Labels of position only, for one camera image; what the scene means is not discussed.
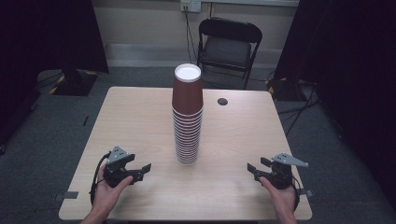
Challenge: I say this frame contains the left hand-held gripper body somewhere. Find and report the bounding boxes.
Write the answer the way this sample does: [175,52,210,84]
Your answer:
[103,146,146,189]

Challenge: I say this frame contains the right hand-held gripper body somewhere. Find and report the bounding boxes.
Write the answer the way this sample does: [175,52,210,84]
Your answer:
[253,151,310,190]

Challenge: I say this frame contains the stack of brown paper cups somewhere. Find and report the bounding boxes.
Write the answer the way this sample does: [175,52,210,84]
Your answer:
[171,63,205,166]

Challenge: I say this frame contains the person's right hand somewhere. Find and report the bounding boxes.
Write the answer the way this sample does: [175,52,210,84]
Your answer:
[259,175,299,217]

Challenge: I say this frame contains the person's left hand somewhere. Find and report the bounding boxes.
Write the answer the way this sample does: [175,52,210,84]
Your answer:
[92,163,134,217]

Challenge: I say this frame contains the black stand base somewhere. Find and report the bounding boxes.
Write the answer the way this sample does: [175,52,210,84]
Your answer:
[266,77,312,103]
[49,68,99,97]

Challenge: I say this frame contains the black folding chair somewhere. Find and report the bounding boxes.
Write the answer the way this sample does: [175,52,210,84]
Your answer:
[196,17,263,91]

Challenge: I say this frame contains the dark curtain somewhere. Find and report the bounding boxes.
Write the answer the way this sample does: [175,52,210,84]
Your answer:
[273,0,396,211]
[0,0,110,147]

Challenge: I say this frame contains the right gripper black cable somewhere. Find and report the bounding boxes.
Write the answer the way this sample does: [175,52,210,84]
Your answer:
[290,175,303,212]

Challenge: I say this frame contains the black floor cables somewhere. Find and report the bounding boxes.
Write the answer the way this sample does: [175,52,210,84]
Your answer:
[276,79,321,138]

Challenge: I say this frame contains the black wall socket cable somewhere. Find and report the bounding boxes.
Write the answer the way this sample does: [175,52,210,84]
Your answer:
[183,5,200,65]

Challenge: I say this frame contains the white wall socket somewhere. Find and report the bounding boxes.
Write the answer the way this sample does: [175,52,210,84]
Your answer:
[179,0,203,14]

